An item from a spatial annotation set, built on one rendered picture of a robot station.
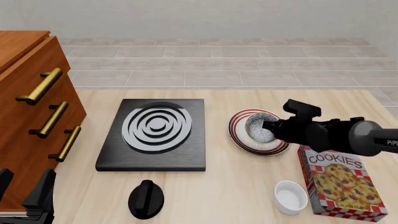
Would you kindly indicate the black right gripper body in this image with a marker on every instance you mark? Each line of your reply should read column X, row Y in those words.
column 293, row 133

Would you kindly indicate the white ramekin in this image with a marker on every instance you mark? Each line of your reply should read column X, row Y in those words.
column 290, row 198

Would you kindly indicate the white plate with red rings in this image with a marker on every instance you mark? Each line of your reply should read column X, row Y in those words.
column 237, row 130

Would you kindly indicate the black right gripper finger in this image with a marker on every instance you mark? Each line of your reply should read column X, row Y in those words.
column 270, row 127

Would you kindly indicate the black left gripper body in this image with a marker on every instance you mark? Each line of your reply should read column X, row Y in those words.
column 25, row 217

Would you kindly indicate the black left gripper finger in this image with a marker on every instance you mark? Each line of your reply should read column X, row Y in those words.
column 4, row 182
column 38, row 191

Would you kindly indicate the round black stove knob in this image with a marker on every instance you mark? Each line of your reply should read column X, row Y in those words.
column 146, row 200

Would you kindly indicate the flat black stove plate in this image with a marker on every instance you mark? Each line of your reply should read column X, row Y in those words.
column 109, row 158

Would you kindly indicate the grey and black right robot arm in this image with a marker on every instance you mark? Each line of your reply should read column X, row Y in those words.
column 363, row 137

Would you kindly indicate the wooden cabinet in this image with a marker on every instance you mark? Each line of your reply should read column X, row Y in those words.
column 18, row 46

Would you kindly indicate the printed cookies box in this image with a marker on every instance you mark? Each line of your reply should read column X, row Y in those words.
column 342, row 186

